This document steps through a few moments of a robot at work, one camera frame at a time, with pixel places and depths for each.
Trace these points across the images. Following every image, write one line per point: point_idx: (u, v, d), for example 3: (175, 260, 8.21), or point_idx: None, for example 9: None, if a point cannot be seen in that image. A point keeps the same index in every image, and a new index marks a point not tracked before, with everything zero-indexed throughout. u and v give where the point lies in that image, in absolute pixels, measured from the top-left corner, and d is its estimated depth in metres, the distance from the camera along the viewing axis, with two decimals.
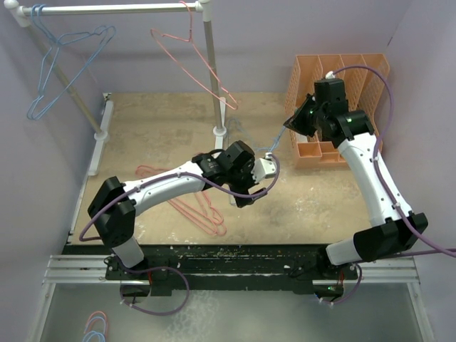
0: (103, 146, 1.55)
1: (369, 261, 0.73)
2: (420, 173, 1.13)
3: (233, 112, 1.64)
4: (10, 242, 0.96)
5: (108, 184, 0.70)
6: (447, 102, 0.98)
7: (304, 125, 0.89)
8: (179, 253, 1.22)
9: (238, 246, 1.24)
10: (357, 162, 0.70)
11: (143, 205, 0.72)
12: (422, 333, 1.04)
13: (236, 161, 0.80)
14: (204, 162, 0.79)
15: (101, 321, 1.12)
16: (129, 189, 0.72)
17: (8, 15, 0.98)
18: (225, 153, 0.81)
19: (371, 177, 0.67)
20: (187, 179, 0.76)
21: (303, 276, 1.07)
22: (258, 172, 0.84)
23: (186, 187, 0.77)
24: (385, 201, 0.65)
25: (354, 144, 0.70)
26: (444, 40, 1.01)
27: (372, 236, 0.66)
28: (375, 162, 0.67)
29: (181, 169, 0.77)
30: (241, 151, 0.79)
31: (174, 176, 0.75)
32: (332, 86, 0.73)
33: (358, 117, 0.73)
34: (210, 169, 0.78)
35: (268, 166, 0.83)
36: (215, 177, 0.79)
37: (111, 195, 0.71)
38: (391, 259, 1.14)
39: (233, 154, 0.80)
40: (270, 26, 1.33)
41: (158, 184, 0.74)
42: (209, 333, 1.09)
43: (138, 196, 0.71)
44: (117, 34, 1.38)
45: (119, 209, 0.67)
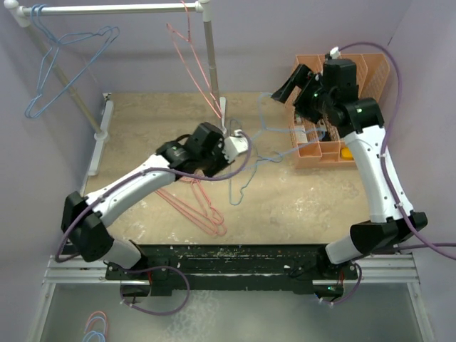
0: (102, 146, 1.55)
1: (363, 252, 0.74)
2: (420, 173, 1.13)
3: (233, 112, 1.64)
4: (10, 241, 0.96)
5: (70, 199, 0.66)
6: (448, 102, 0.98)
7: (306, 106, 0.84)
8: (179, 253, 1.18)
9: (238, 246, 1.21)
10: (363, 157, 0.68)
11: (112, 214, 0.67)
12: (422, 333, 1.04)
13: (203, 145, 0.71)
14: (172, 152, 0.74)
15: (101, 321, 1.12)
16: (92, 201, 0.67)
17: (8, 15, 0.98)
18: (192, 137, 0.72)
19: (376, 174, 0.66)
20: (154, 174, 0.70)
21: (303, 276, 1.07)
22: (230, 151, 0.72)
23: (154, 183, 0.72)
24: (387, 199, 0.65)
25: (362, 138, 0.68)
26: (444, 40, 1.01)
27: (370, 234, 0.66)
28: (382, 159, 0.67)
29: (144, 167, 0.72)
30: (205, 133, 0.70)
31: (138, 176, 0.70)
32: (343, 70, 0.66)
33: (368, 105, 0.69)
34: (177, 157, 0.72)
35: (239, 144, 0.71)
36: (185, 164, 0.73)
37: (75, 210, 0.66)
38: (391, 259, 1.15)
39: (199, 138, 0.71)
40: (270, 26, 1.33)
41: (123, 189, 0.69)
42: (209, 333, 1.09)
43: (103, 206, 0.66)
44: (122, 35, 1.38)
45: (87, 224, 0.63)
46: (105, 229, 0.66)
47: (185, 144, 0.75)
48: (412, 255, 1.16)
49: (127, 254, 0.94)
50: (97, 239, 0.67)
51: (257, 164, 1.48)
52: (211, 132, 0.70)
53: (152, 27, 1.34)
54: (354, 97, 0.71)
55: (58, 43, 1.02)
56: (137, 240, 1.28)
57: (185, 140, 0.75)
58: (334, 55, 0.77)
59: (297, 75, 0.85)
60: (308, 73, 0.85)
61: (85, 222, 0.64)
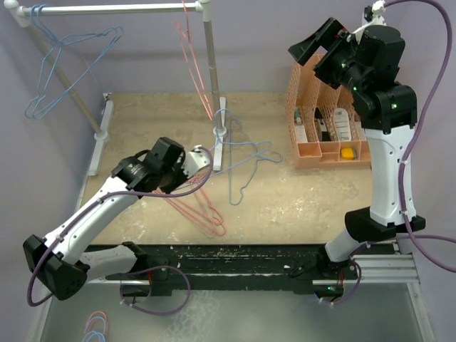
0: (102, 146, 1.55)
1: (355, 237, 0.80)
2: (420, 173, 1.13)
3: (233, 112, 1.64)
4: (10, 241, 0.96)
5: (28, 245, 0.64)
6: (448, 102, 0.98)
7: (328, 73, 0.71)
8: (179, 253, 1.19)
9: (238, 246, 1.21)
10: (382, 157, 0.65)
11: (75, 250, 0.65)
12: (422, 333, 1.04)
13: (164, 159, 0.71)
14: (129, 168, 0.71)
15: (101, 321, 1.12)
16: (51, 242, 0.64)
17: (8, 15, 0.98)
18: (152, 152, 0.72)
19: (391, 179, 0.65)
20: (112, 199, 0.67)
21: (303, 276, 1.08)
22: (192, 167, 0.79)
23: (115, 207, 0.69)
24: (393, 206, 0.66)
25: (387, 139, 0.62)
26: (443, 40, 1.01)
27: (368, 229, 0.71)
28: (402, 165, 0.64)
29: (102, 193, 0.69)
30: (168, 146, 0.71)
31: (96, 204, 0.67)
32: (390, 49, 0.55)
33: (405, 97, 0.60)
34: (136, 175, 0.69)
35: (200, 159, 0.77)
36: (146, 182, 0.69)
37: (36, 254, 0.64)
38: (391, 259, 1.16)
39: (160, 152, 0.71)
40: (271, 26, 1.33)
41: (82, 222, 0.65)
42: (209, 333, 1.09)
43: (63, 245, 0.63)
44: (125, 34, 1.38)
45: (49, 267, 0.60)
46: (72, 267, 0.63)
47: (143, 159, 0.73)
48: (412, 255, 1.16)
49: (114, 263, 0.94)
50: (66, 280, 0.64)
51: (257, 164, 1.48)
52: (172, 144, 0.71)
53: (152, 27, 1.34)
54: (388, 82, 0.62)
55: (58, 43, 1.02)
56: (137, 240, 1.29)
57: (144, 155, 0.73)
58: (377, 11, 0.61)
59: (325, 31, 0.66)
60: (339, 30, 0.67)
61: (46, 266, 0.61)
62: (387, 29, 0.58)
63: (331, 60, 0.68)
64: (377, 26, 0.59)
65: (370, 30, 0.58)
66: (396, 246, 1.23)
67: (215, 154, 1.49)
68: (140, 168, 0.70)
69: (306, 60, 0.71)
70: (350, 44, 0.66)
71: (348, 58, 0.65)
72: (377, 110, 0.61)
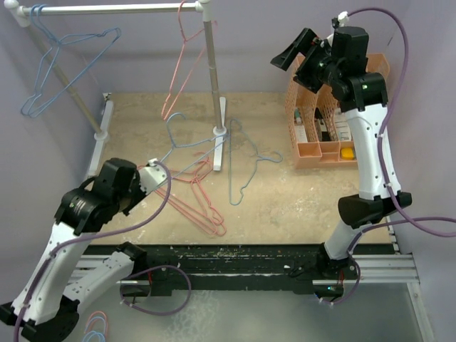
0: (102, 146, 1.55)
1: (348, 224, 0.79)
2: (420, 173, 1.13)
3: (233, 112, 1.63)
4: (10, 241, 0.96)
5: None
6: (446, 100, 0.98)
7: (309, 76, 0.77)
8: (179, 253, 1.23)
9: (238, 246, 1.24)
10: (362, 135, 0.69)
11: (46, 308, 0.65)
12: (422, 333, 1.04)
13: (114, 184, 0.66)
14: (73, 205, 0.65)
15: (101, 321, 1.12)
16: (19, 309, 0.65)
17: (8, 15, 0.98)
18: (99, 179, 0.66)
19: (371, 152, 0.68)
20: (65, 251, 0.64)
21: (303, 276, 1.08)
22: (149, 183, 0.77)
23: (72, 256, 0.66)
24: (377, 180, 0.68)
25: (363, 116, 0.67)
26: (441, 40, 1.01)
27: (358, 208, 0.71)
28: (380, 139, 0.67)
29: (52, 245, 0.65)
30: (115, 170, 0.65)
31: (49, 262, 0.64)
32: (354, 41, 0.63)
33: (374, 81, 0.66)
34: (83, 211, 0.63)
35: (158, 174, 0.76)
36: (95, 214, 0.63)
37: (10, 320, 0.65)
38: (391, 259, 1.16)
39: (107, 178, 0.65)
40: (271, 26, 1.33)
41: (42, 283, 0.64)
42: (209, 333, 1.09)
43: (32, 310, 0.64)
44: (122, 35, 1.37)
45: (26, 334, 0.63)
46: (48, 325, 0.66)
47: (90, 189, 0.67)
48: (412, 255, 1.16)
49: (107, 277, 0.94)
50: (51, 331, 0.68)
51: (257, 164, 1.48)
52: (120, 168, 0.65)
53: (153, 27, 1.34)
54: (360, 70, 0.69)
55: (58, 43, 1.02)
56: (137, 240, 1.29)
57: (92, 184, 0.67)
58: (343, 20, 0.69)
59: (302, 39, 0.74)
60: (313, 38, 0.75)
61: (23, 333, 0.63)
62: (353, 26, 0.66)
63: (311, 63, 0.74)
64: (346, 26, 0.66)
65: (340, 28, 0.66)
66: (396, 247, 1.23)
67: (215, 154, 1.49)
68: (85, 203, 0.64)
69: (288, 66, 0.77)
70: (324, 48, 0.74)
71: (324, 59, 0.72)
72: (352, 93, 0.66)
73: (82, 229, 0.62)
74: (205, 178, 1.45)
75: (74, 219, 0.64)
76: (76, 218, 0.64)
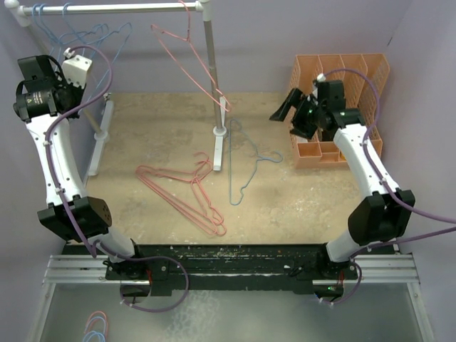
0: (102, 146, 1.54)
1: (360, 242, 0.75)
2: (420, 173, 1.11)
3: (233, 112, 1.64)
4: (10, 240, 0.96)
5: (43, 218, 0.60)
6: (447, 100, 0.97)
7: (303, 122, 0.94)
8: (179, 253, 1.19)
9: (238, 246, 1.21)
10: (348, 147, 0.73)
11: (79, 186, 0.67)
12: (422, 333, 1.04)
13: (45, 75, 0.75)
14: (30, 100, 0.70)
15: (101, 321, 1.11)
16: (58, 198, 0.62)
17: (8, 15, 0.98)
18: (28, 78, 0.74)
19: (359, 156, 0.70)
20: (55, 134, 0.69)
21: (303, 276, 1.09)
22: (78, 74, 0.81)
23: (65, 142, 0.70)
24: (371, 177, 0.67)
25: (345, 132, 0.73)
26: (439, 41, 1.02)
27: (361, 219, 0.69)
28: (364, 145, 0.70)
29: (40, 140, 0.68)
30: (36, 60, 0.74)
31: (50, 149, 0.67)
32: (331, 85, 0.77)
33: (351, 112, 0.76)
34: (42, 95, 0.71)
35: (80, 61, 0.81)
36: (55, 93, 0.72)
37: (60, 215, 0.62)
38: (391, 259, 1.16)
39: (36, 72, 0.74)
40: (271, 26, 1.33)
41: (60, 166, 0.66)
42: (209, 333, 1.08)
43: (68, 188, 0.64)
44: (132, 33, 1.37)
45: (81, 206, 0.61)
46: (94, 198, 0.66)
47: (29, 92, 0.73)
48: (412, 255, 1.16)
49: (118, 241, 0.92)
50: (101, 211, 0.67)
51: (257, 164, 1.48)
52: (38, 58, 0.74)
53: (152, 26, 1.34)
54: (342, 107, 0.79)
55: (58, 42, 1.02)
56: (137, 240, 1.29)
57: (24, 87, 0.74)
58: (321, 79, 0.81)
59: (292, 96, 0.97)
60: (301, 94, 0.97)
61: (78, 209, 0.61)
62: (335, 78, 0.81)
63: (301, 112, 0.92)
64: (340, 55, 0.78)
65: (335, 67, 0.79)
66: (396, 247, 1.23)
67: (215, 154, 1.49)
68: (39, 93, 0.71)
69: (284, 117, 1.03)
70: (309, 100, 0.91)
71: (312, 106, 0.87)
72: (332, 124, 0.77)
73: (54, 105, 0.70)
74: (205, 178, 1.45)
75: (40, 108, 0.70)
76: (41, 105, 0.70)
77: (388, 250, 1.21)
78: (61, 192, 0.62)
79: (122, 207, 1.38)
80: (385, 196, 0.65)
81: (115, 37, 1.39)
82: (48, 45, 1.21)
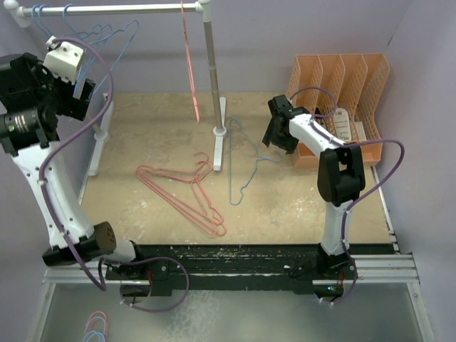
0: (102, 146, 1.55)
1: (335, 202, 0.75)
2: (420, 173, 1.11)
3: (233, 112, 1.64)
4: (10, 240, 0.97)
5: (50, 259, 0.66)
6: (447, 99, 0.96)
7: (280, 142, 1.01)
8: (179, 253, 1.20)
9: (238, 246, 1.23)
10: (300, 130, 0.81)
11: (83, 223, 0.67)
12: (422, 333, 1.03)
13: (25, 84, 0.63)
14: (12, 127, 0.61)
15: (101, 321, 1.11)
16: (63, 241, 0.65)
17: (8, 16, 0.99)
18: (3, 89, 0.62)
19: (308, 131, 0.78)
20: (50, 169, 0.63)
21: (303, 276, 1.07)
22: (64, 69, 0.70)
23: (61, 174, 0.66)
24: (323, 142, 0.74)
25: (294, 120, 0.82)
26: (439, 41, 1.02)
27: (323, 175, 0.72)
28: (312, 122, 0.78)
29: (33, 175, 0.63)
30: (12, 70, 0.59)
31: (47, 187, 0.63)
32: (278, 97, 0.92)
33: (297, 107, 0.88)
34: (24, 122, 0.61)
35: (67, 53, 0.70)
36: (43, 117, 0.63)
37: (64, 255, 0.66)
38: (391, 259, 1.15)
39: (13, 83, 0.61)
40: (271, 26, 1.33)
41: (60, 207, 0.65)
42: (209, 333, 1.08)
43: (73, 230, 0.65)
44: (140, 29, 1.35)
45: (85, 247, 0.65)
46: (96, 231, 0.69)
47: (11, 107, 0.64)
48: (412, 255, 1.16)
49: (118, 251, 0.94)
50: (105, 242, 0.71)
51: (257, 164, 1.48)
52: (12, 64, 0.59)
53: (152, 26, 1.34)
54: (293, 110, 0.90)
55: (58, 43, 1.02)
56: (137, 240, 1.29)
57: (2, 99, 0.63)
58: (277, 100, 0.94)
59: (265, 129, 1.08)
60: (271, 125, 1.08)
61: (83, 251, 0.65)
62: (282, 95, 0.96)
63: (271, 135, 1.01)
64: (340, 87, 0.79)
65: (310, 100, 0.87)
66: (396, 247, 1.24)
67: (215, 154, 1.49)
68: (21, 116, 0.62)
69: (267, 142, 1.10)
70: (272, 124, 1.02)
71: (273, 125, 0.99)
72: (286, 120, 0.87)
73: (45, 137, 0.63)
74: (205, 178, 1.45)
75: (28, 137, 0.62)
76: (29, 135, 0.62)
77: (388, 250, 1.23)
78: (67, 237, 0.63)
79: (122, 207, 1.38)
80: (338, 149, 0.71)
81: (117, 38, 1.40)
82: None
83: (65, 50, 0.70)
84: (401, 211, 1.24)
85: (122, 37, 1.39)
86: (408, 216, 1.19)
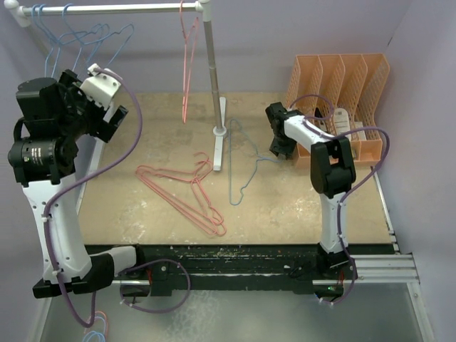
0: (102, 146, 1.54)
1: (328, 194, 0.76)
2: (420, 174, 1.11)
3: (233, 112, 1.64)
4: (10, 239, 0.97)
5: (40, 293, 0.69)
6: (447, 100, 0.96)
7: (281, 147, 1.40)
8: (179, 253, 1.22)
9: (238, 246, 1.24)
10: (293, 130, 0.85)
11: (80, 263, 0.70)
12: (422, 333, 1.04)
13: (48, 114, 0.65)
14: (27, 157, 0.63)
15: (101, 321, 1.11)
16: (55, 279, 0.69)
17: (8, 16, 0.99)
18: (30, 117, 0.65)
19: (301, 129, 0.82)
20: (57, 205, 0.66)
21: (303, 276, 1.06)
22: (97, 94, 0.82)
23: (67, 212, 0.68)
24: (313, 137, 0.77)
25: (288, 122, 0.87)
26: (439, 42, 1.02)
27: (315, 167, 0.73)
28: (303, 122, 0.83)
29: (39, 209, 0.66)
30: (40, 99, 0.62)
31: (49, 224, 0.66)
32: (272, 105, 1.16)
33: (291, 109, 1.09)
34: (39, 154, 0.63)
35: (105, 84, 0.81)
36: (58, 150, 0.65)
37: (54, 291, 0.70)
38: (391, 259, 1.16)
39: (38, 112, 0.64)
40: (271, 26, 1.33)
41: (60, 246, 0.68)
42: (209, 333, 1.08)
43: (66, 268, 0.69)
44: (135, 33, 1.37)
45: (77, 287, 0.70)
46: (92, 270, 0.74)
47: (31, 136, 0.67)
48: (412, 255, 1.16)
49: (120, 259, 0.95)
50: (100, 279, 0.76)
51: (257, 164, 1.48)
52: (42, 93, 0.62)
53: (152, 26, 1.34)
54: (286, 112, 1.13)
55: (58, 42, 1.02)
56: (137, 240, 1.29)
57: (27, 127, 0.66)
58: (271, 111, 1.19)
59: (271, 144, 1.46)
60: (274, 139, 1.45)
61: (74, 288, 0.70)
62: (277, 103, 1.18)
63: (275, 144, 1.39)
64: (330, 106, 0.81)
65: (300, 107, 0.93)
66: (396, 247, 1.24)
67: (215, 154, 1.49)
68: (38, 147, 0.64)
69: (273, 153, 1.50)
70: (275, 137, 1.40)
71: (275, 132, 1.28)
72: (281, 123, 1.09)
73: (57, 171, 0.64)
74: (205, 178, 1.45)
75: (41, 167, 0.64)
76: (43, 167, 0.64)
77: (388, 250, 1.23)
78: (58, 278, 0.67)
79: (122, 207, 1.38)
80: (329, 142, 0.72)
81: (117, 38, 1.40)
82: (48, 46, 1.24)
83: (104, 80, 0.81)
84: (401, 211, 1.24)
85: (122, 36, 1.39)
86: (407, 216, 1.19)
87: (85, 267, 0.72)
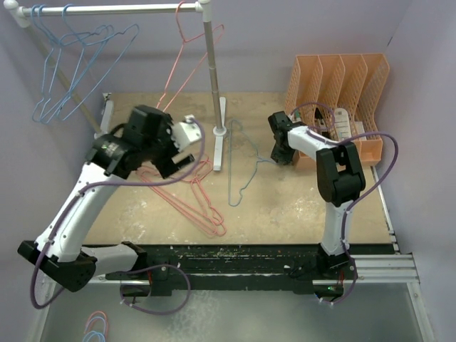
0: None
1: (335, 202, 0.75)
2: (420, 173, 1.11)
3: (233, 112, 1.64)
4: (11, 239, 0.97)
5: (23, 249, 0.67)
6: (447, 100, 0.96)
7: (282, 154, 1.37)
8: (179, 252, 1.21)
9: (238, 246, 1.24)
10: (298, 139, 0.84)
11: (71, 246, 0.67)
12: (422, 333, 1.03)
13: (143, 132, 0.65)
14: (105, 147, 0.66)
15: (101, 321, 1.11)
16: (42, 246, 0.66)
17: (8, 16, 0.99)
18: (130, 125, 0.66)
19: (305, 137, 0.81)
20: (93, 191, 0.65)
21: (303, 276, 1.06)
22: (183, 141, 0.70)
23: (97, 200, 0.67)
24: (318, 144, 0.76)
25: (291, 131, 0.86)
26: (438, 42, 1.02)
27: (322, 174, 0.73)
28: (308, 131, 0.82)
29: (81, 184, 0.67)
30: (146, 118, 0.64)
31: (77, 199, 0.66)
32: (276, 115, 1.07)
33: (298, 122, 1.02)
34: (112, 151, 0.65)
35: (191, 132, 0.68)
36: (125, 158, 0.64)
37: (32, 257, 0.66)
38: (391, 259, 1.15)
39: (137, 124, 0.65)
40: (271, 26, 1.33)
41: (70, 223, 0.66)
42: (209, 333, 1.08)
43: (56, 245, 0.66)
44: (140, 33, 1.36)
45: (49, 266, 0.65)
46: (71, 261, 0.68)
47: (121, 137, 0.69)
48: (412, 255, 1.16)
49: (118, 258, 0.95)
50: (69, 276, 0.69)
51: (257, 164, 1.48)
52: (149, 115, 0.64)
53: (152, 26, 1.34)
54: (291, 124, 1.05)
55: (58, 43, 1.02)
56: (137, 240, 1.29)
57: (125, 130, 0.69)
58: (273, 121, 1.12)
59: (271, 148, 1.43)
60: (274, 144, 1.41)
61: (46, 266, 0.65)
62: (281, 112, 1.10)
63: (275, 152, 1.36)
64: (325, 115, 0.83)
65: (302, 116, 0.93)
66: (396, 247, 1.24)
67: (215, 154, 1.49)
68: (115, 146, 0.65)
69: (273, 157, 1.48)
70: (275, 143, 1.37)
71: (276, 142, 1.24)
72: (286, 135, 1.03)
73: (114, 169, 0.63)
74: (205, 178, 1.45)
75: (105, 160, 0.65)
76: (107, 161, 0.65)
77: (388, 250, 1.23)
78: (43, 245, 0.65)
79: (122, 207, 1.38)
80: (335, 148, 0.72)
81: (117, 38, 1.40)
82: (48, 46, 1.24)
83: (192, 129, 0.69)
84: (401, 211, 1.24)
85: (121, 37, 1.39)
86: (408, 216, 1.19)
87: (72, 255, 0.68)
